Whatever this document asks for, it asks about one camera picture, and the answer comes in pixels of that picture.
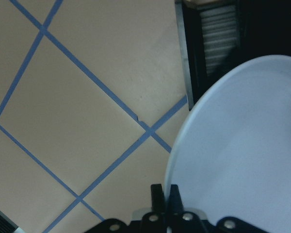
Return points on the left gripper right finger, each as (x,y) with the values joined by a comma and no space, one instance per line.
(175,206)

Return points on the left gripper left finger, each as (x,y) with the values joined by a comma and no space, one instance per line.
(157,199)

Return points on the blue plate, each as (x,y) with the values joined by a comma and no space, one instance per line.
(232,155)

